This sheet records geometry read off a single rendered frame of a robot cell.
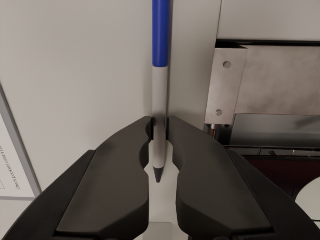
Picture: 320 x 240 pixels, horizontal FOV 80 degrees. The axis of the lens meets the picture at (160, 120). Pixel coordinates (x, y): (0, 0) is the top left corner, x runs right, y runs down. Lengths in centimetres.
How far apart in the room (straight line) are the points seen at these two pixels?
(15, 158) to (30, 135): 3
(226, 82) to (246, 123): 15
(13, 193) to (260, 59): 28
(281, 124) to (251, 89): 13
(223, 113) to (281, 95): 8
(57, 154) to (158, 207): 11
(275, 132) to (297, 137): 4
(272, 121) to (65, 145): 30
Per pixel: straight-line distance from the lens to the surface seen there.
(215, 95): 21
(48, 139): 18
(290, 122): 37
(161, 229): 23
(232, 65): 20
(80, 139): 17
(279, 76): 26
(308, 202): 37
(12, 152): 21
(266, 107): 26
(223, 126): 29
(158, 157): 15
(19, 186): 23
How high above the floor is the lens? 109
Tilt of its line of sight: 62 degrees down
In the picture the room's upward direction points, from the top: 177 degrees counter-clockwise
